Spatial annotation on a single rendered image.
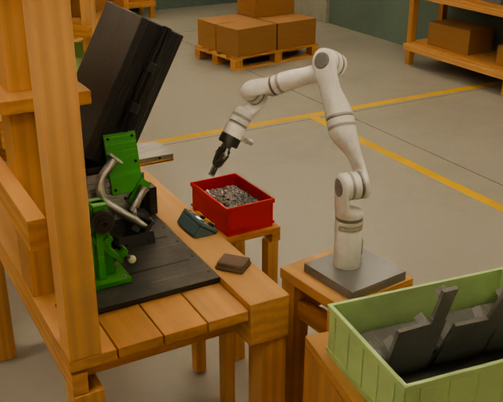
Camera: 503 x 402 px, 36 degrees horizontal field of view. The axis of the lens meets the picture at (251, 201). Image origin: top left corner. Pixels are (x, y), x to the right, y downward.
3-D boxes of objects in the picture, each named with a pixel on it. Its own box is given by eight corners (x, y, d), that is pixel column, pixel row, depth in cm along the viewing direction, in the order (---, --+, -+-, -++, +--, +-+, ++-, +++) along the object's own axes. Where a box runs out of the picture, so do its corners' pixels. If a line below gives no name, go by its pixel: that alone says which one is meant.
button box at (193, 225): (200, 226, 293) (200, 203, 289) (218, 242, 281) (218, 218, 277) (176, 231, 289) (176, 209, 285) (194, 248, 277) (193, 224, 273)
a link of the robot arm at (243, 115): (241, 125, 283) (226, 116, 277) (260, 88, 283) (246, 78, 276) (253, 132, 279) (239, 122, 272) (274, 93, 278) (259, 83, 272)
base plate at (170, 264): (106, 171, 340) (106, 167, 339) (220, 282, 252) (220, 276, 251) (9, 189, 321) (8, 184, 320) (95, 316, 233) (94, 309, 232)
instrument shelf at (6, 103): (15, 42, 291) (13, 32, 290) (92, 104, 219) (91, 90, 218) (-55, 49, 280) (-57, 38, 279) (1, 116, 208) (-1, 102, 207)
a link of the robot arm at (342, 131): (359, 113, 253) (332, 116, 250) (377, 194, 248) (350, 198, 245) (348, 122, 261) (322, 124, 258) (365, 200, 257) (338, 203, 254)
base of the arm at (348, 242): (345, 254, 269) (347, 209, 262) (366, 264, 263) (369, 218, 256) (326, 263, 263) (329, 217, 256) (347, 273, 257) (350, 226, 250)
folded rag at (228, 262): (214, 269, 255) (214, 262, 254) (224, 258, 262) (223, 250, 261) (242, 275, 252) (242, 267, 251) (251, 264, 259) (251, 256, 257)
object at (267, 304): (123, 178, 367) (120, 148, 361) (289, 335, 247) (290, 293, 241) (94, 183, 361) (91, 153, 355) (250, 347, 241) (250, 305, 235)
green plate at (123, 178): (136, 187, 280) (127, 129, 276) (144, 189, 273) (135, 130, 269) (105, 193, 275) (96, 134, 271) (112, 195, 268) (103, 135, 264)
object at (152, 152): (156, 147, 303) (156, 140, 302) (173, 160, 291) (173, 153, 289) (58, 165, 286) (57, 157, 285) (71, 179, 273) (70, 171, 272)
